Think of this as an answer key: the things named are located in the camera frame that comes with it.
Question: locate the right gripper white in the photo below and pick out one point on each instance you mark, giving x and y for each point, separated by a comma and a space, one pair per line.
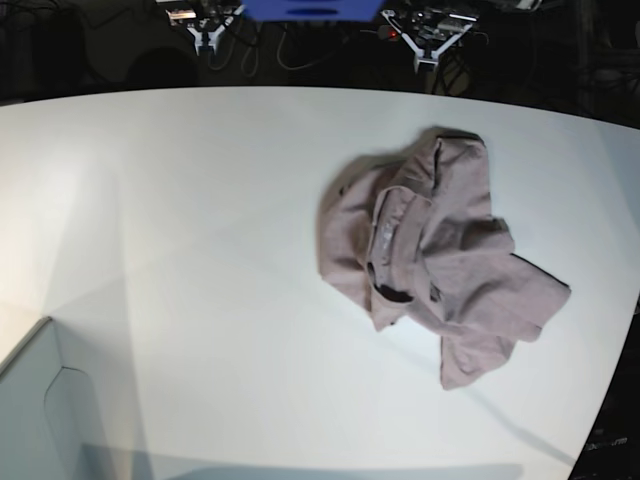
205, 20

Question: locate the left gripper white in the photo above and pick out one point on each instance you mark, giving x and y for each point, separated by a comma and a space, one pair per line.
429, 28

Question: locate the mauve pink t-shirt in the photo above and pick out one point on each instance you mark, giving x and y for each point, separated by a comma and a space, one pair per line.
416, 237

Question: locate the blue plastic bin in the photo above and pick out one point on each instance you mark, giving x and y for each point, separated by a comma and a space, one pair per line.
312, 10

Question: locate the white cardboard box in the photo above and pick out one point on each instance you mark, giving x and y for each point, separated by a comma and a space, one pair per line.
69, 410

